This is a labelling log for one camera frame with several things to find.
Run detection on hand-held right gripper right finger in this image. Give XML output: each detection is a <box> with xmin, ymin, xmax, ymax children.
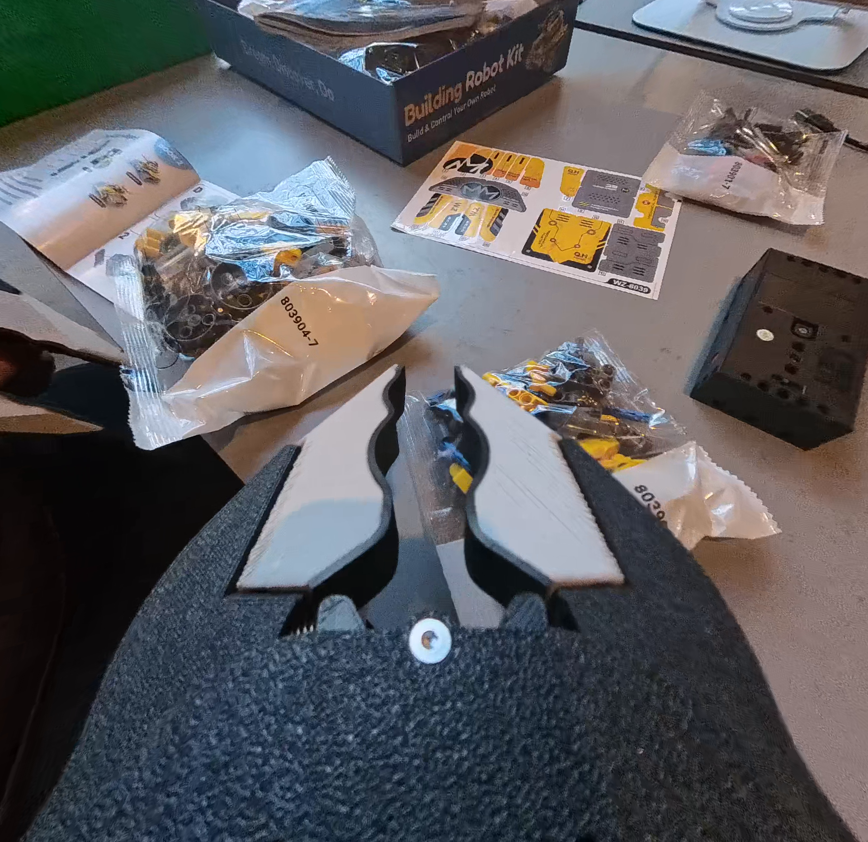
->
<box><xmin>454</xmin><ymin>364</ymin><xmax>626</xmax><ymax>590</ymax></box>

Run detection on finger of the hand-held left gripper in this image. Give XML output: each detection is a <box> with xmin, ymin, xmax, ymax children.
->
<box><xmin>0</xmin><ymin>289</ymin><xmax>127</xmax><ymax>368</ymax></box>
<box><xmin>0</xmin><ymin>388</ymin><xmax>104</xmax><ymax>437</ymax></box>

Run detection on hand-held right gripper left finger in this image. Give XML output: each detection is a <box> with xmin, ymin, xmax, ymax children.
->
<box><xmin>236</xmin><ymin>364</ymin><xmax>406</xmax><ymax>592</ymax></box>

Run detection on robot kit instruction booklet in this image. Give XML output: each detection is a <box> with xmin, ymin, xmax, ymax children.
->
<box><xmin>258</xmin><ymin>0</ymin><xmax>476</xmax><ymax>43</ymax></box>
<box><xmin>0</xmin><ymin>128</ymin><xmax>240</xmax><ymax>280</ymax></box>

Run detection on clear bag of yellow parts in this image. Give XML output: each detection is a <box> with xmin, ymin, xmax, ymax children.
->
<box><xmin>112</xmin><ymin>157</ymin><xmax>442</xmax><ymax>451</ymax></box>

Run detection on black control box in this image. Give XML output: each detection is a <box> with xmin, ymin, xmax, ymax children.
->
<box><xmin>690</xmin><ymin>248</ymin><xmax>868</xmax><ymax>451</ymax></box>

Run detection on blue cardboard kit box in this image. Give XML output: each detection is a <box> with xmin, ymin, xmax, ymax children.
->
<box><xmin>190</xmin><ymin>0</ymin><xmax>584</xmax><ymax>166</ymax></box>

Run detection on grey desk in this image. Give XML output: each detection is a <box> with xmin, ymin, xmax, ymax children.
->
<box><xmin>0</xmin><ymin>28</ymin><xmax>868</xmax><ymax>829</ymax></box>

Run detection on bag of yellow blue parts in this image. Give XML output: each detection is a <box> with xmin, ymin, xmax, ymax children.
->
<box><xmin>406</xmin><ymin>330</ymin><xmax>782</xmax><ymax>626</ymax></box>

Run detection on green plastic bin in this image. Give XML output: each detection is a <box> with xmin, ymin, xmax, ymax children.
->
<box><xmin>0</xmin><ymin>0</ymin><xmax>212</xmax><ymax>127</ymax></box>

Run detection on yellow and black sticker sheet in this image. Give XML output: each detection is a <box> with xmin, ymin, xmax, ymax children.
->
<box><xmin>392</xmin><ymin>140</ymin><xmax>682</xmax><ymax>302</ymax></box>

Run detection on small bag of black pins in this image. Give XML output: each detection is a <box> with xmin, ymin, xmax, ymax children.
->
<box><xmin>641</xmin><ymin>92</ymin><xmax>849</xmax><ymax>227</ymax></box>

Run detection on bags of parts in box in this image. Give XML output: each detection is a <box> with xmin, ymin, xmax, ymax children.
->
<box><xmin>335</xmin><ymin>38</ymin><xmax>448</xmax><ymax>86</ymax></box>

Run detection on silver monitor stand base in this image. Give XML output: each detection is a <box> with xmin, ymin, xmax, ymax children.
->
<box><xmin>632</xmin><ymin>0</ymin><xmax>868</xmax><ymax>75</ymax></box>

